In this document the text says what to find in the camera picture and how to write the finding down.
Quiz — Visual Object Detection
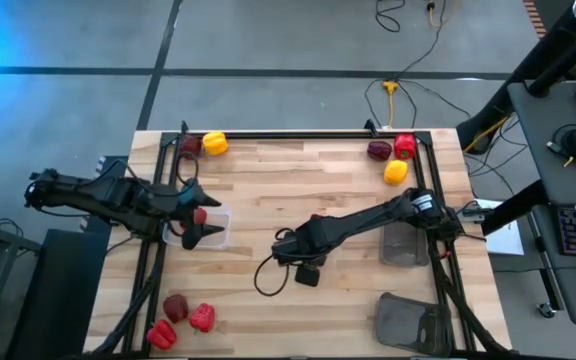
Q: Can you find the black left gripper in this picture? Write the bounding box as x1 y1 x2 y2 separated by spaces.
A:
157 180 226 251

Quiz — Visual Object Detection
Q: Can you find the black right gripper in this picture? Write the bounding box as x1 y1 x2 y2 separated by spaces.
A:
271 215 337 266

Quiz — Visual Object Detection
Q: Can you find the yellow bell pepper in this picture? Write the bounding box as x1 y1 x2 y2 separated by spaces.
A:
202 131 230 157
383 159 410 187

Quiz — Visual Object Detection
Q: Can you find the clear plastic bin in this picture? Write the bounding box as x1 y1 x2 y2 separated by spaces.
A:
162 202 233 250

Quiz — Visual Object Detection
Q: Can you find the grey translucent plastic bin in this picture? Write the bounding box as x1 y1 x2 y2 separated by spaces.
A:
378 219 432 268
372 292 452 357

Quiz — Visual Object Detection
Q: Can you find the white paper sheet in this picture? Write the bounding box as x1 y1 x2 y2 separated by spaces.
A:
475 198 525 257

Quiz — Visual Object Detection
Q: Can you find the black desk leg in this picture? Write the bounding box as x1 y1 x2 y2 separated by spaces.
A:
480 179 552 236

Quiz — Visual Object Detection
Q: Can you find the desk caster wheel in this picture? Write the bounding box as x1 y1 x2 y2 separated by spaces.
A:
536 301 558 320

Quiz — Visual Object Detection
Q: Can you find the grey desk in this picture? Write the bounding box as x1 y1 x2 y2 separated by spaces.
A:
506 79 576 326

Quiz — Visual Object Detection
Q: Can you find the small yellow floor plug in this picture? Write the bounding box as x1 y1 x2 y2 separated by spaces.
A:
425 1 442 29

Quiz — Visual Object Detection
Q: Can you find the wooden slatted panel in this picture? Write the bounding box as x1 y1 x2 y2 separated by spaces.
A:
522 0 549 39

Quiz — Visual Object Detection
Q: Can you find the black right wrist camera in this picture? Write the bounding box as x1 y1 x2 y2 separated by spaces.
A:
295 263 322 288

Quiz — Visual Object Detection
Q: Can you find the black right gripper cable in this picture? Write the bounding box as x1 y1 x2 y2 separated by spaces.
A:
253 227 294 297

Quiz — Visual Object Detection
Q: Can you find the black aluminium table frame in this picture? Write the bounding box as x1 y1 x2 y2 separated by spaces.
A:
85 119 519 360

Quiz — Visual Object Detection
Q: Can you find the yellow power plug cable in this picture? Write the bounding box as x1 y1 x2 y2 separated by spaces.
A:
381 79 400 129

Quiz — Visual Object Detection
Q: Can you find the black looped floor cable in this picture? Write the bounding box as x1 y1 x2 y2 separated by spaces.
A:
374 0 407 34

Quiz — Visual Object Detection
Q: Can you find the long black floor cable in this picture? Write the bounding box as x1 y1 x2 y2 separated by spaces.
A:
362 0 474 129

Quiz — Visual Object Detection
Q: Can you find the black coiled desk cable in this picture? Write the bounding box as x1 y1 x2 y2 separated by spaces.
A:
550 123 576 164

